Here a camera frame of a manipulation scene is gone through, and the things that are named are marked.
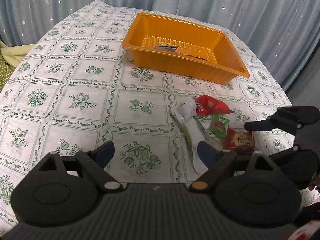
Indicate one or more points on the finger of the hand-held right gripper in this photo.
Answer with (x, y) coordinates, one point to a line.
(260, 126)
(282, 156)

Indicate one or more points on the green zigzag cushion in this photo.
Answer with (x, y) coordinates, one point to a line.
(3, 72)

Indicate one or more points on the orange plastic tray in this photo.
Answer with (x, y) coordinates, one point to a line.
(180, 42)

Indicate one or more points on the floral white tablecloth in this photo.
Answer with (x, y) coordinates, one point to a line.
(75, 80)

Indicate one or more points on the pale yellow sofa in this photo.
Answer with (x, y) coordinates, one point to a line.
(12, 52)

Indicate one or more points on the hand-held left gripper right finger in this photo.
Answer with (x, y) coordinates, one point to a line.
(203, 152)

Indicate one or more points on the white silver snack packet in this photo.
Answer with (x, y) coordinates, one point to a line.
(193, 132)

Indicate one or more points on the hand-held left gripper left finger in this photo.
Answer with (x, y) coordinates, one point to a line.
(105, 151)

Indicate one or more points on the red white printed clothing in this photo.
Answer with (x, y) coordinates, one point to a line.
(307, 233)

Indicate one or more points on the blue star-print curtain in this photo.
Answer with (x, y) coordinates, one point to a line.
(225, 0)

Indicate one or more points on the crinkled red snack packet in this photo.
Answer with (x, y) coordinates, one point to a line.
(210, 105)

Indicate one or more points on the green clear snack packet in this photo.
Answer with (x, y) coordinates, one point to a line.
(220, 127)

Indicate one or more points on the red packet with yellow print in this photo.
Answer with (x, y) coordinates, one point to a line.
(185, 52)

